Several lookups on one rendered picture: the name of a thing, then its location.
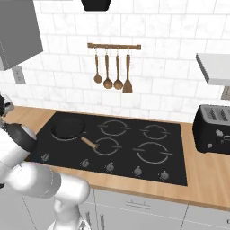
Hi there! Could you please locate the large wooden spoon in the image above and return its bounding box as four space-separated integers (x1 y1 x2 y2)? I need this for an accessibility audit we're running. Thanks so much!
112 49 124 91

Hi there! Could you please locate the wooden spatula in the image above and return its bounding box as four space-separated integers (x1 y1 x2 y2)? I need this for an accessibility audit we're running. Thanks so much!
121 49 134 94

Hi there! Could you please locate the wooden ladle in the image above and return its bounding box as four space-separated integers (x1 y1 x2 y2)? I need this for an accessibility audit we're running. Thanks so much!
102 49 114 90

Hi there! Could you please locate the small wooden spoon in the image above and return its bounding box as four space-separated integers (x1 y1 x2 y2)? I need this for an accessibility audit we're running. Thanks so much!
93 49 103 84

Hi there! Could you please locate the black hob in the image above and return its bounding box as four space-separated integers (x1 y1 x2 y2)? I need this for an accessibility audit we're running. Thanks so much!
28 111 189 187

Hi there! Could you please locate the black toaster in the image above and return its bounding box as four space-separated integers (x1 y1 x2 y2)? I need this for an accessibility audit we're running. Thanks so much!
191 103 230 155

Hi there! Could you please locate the grey drawer front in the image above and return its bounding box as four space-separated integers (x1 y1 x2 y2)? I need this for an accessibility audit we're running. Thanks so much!
181 204 230 230
93 188 190 221

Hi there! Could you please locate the grey cupboard door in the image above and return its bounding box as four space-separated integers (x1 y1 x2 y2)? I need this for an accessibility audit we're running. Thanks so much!
21 193 97 230
94 204 185 230

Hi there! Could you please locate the black range hood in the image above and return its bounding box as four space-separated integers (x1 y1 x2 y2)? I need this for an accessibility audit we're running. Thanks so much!
80 0 112 13

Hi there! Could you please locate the black pan with wooden handle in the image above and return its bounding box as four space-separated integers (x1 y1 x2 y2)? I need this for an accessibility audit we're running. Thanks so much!
49 117 100 150

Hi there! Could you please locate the wooden utensil rail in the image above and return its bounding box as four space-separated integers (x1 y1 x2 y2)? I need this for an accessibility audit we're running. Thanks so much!
86 42 142 51

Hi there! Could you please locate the grey drawer handle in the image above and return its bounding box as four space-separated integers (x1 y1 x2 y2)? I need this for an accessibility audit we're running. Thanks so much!
125 200 152 210

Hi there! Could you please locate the grey wall socket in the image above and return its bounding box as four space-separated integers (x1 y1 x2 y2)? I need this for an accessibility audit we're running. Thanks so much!
220 85 230 102
12 66 27 85

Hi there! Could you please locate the grey cupboard door handle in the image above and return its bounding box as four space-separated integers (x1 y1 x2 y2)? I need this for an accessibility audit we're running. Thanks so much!
99 212 106 230
85 210 92 229

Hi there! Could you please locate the white wall shelf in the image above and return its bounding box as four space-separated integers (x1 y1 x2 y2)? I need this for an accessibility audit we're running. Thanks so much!
195 52 230 86

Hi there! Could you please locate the grey wall cupboard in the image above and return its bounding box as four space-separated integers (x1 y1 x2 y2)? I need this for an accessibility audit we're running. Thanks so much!
0 0 45 72

